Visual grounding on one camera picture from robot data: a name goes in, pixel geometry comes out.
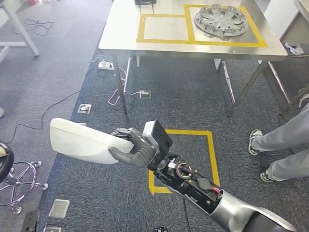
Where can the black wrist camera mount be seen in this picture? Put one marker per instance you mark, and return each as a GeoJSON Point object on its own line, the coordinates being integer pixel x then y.
{"type": "Point", "coordinates": [163, 137]}
{"type": "Point", "coordinates": [30, 221]}

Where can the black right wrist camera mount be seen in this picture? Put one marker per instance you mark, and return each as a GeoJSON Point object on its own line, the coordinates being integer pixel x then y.
{"type": "Point", "coordinates": [163, 137]}

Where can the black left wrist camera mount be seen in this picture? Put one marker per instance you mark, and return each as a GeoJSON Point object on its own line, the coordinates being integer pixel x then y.
{"type": "Point", "coordinates": [30, 221]}

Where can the steel side table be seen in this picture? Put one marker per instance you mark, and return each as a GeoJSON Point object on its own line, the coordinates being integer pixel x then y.
{"type": "Point", "coordinates": [303, 4]}

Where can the black remote controller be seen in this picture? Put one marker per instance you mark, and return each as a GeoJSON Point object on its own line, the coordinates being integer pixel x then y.
{"type": "Point", "coordinates": [145, 2]}

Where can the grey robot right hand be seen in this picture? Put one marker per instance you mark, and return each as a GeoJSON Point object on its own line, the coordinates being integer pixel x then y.
{"type": "Point", "coordinates": [142, 153]}

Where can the steel workbench table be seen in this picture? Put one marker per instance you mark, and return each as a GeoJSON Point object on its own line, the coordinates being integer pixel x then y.
{"type": "Point", "coordinates": [125, 32]}

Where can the grey wheel hubcap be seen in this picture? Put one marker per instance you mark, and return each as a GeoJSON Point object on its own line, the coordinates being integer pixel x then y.
{"type": "Point", "coordinates": [221, 20]}

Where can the black stool with chrome base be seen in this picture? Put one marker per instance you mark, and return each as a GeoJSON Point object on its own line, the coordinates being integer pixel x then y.
{"type": "Point", "coordinates": [3, 160]}

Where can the white partition panel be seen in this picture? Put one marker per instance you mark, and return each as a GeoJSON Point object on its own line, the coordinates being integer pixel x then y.
{"type": "Point", "coordinates": [277, 16]}

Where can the white cloth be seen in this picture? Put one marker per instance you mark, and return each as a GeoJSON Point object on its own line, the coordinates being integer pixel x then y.
{"type": "Point", "coordinates": [294, 48]}

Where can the white power strip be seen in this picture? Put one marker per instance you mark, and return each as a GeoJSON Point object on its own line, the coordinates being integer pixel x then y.
{"type": "Point", "coordinates": [106, 65]}

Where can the small red object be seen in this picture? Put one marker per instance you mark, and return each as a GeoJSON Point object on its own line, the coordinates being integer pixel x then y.
{"type": "Point", "coordinates": [32, 2]}

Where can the yellow square floor tape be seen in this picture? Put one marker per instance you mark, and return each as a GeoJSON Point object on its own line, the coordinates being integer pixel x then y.
{"type": "Point", "coordinates": [212, 153]}

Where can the person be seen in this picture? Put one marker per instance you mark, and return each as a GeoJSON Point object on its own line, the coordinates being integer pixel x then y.
{"type": "Point", "coordinates": [285, 134]}

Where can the grey furniture foot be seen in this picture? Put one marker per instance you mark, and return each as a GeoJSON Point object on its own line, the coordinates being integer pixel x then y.
{"type": "Point", "coordinates": [1, 112]}

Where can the clear floor socket cover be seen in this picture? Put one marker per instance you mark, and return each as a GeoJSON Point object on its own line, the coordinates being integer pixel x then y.
{"type": "Point", "coordinates": [59, 208]}

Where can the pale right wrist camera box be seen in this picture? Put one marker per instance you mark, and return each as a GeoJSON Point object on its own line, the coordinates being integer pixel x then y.
{"type": "Point", "coordinates": [150, 133]}

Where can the white plastic shell part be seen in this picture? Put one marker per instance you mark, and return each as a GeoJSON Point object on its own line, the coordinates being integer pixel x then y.
{"type": "Point", "coordinates": [82, 141]}

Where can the white desk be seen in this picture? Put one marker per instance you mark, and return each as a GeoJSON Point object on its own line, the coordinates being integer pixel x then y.
{"type": "Point", "coordinates": [22, 32]}

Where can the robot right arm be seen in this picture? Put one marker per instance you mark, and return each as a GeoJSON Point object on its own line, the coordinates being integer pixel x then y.
{"type": "Point", "coordinates": [241, 213]}

